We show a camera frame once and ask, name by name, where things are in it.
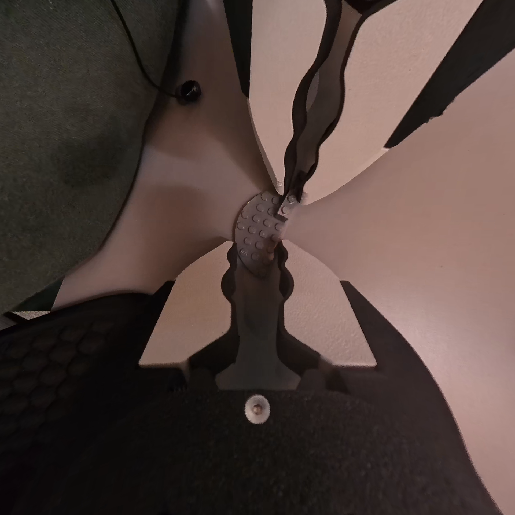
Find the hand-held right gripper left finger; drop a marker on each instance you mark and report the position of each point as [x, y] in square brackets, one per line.
[177, 322]

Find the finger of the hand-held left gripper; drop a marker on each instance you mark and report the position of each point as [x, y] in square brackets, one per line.
[386, 80]
[281, 80]

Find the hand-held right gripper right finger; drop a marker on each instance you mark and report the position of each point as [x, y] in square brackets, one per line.
[326, 318]

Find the dark grey half-round lego plate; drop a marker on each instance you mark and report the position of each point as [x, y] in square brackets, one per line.
[253, 229]

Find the small light grey lego plate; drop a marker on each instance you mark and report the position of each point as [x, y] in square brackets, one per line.
[290, 205]

